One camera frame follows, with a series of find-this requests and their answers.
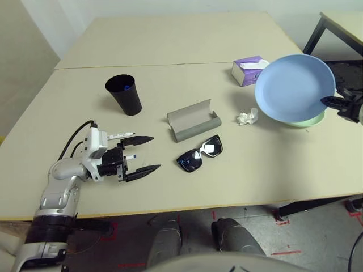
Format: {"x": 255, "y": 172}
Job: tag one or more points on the purple tissue box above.
{"x": 244, "y": 76}

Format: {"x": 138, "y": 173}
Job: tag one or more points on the white tissue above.
{"x": 246, "y": 117}

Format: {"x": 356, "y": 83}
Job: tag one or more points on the black plastic cup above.
{"x": 130, "y": 102}

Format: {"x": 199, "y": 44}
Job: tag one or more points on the white marker blue cap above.
{"x": 131, "y": 156}

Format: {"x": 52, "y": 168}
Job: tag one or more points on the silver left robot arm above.
{"x": 62, "y": 170}

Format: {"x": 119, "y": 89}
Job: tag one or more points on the grey glasses case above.
{"x": 193, "y": 133}

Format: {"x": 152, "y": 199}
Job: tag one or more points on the black sunglasses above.
{"x": 190, "y": 164}

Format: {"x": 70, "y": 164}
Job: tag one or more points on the grey robot foot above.
{"x": 235, "y": 236}
{"x": 166, "y": 241}

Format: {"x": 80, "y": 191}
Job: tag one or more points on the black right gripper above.
{"x": 350, "y": 106}

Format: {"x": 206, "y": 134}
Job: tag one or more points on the beige side table black legs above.
{"x": 348, "y": 25}

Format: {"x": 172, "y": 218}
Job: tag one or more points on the yellow object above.
{"x": 1, "y": 140}

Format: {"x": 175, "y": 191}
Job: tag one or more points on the grey right robot foot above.
{"x": 235, "y": 236}

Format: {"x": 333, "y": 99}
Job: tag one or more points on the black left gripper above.
{"x": 113, "y": 164}

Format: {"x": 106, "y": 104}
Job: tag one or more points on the green plate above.
{"x": 306, "y": 123}

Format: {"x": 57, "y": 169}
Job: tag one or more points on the grey robot torso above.
{"x": 227, "y": 265}

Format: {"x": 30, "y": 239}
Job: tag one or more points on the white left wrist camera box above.
{"x": 95, "y": 144}

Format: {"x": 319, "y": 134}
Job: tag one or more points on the white marker black cap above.
{"x": 122, "y": 134}

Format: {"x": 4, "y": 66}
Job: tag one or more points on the blue pen cap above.
{"x": 127, "y": 87}

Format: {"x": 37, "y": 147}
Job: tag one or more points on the blue plate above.
{"x": 292, "y": 90}

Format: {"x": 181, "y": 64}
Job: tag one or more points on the grey left robot foot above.
{"x": 166, "y": 241}

